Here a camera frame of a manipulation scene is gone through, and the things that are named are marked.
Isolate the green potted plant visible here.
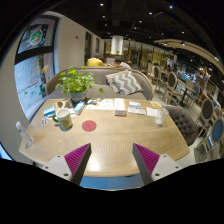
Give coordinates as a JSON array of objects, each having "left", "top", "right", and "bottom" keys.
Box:
[{"left": 55, "top": 66, "right": 99, "bottom": 104}]

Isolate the clear plastic water bottle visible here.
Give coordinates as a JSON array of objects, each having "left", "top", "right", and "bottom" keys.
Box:
[{"left": 16, "top": 121, "right": 33, "bottom": 149}]

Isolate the blue white leaflet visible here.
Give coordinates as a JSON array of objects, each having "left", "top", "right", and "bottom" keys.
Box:
[{"left": 128, "top": 101, "right": 146, "bottom": 115}]

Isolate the clear plastic drink cup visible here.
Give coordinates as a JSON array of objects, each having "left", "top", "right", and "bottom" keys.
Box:
[{"left": 155, "top": 106, "right": 169, "bottom": 126}]

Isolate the red round coaster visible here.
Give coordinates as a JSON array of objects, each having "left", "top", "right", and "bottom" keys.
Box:
[{"left": 82, "top": 120, "right": 96, "bottom": 132}]

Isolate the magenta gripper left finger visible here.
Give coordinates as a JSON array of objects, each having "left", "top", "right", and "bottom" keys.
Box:
[{"left": 42, "top": 142, "right": 92, "bottom": 186}]

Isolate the grey curved sofa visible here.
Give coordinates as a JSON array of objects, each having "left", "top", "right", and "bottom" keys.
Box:
[{"left": 46, "top": 66, "right": 154, "bottom": 100}]

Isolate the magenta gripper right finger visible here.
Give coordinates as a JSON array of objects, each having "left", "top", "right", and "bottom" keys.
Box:
[{"left": 131, "top": 142, "right": 183, "bottom": 186}]

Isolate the grey zigzag cushion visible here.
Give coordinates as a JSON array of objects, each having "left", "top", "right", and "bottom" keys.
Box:
[{"left": 106, "top": 70, "right": 142, "bottom": 96}]

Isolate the person in yellow shirt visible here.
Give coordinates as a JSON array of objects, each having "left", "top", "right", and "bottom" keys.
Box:
[{"left": 86, "top": 56, "right": 104, "bottom": 66}]

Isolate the light blue tissue pack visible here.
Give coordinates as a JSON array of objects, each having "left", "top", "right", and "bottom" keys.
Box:
[{"left": 74, "top": 102, "right": 85, "bottom": 115}]

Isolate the white paper menu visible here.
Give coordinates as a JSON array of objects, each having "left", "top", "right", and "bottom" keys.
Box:
[{"left": 86, "top": 98, "right": 125, "bottom": 110}]

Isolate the blue white card box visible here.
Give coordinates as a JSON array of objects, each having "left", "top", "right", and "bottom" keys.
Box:
[{"left": 43, "top": 106, "right": 55, "bottom": 116}]

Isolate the white green ceramic mug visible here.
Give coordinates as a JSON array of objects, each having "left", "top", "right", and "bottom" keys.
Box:
[{"left": 52, "top": 108, "right": 73, "bottom": 129}]

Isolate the wooden dining chair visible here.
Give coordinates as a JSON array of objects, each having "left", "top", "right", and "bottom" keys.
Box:
[{"left": 164, "top": 72, "right": 181, "bottom": 105}]

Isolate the grey tufted armchair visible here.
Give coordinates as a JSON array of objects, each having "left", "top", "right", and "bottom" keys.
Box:
[{"left": 166, "top": 106, "right": 198, "bottom": 146}]

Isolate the blue round-back chair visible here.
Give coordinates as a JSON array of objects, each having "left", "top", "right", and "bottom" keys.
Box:
[{"left": 194, "top": 117, "right": 224, "bottom": 163}]

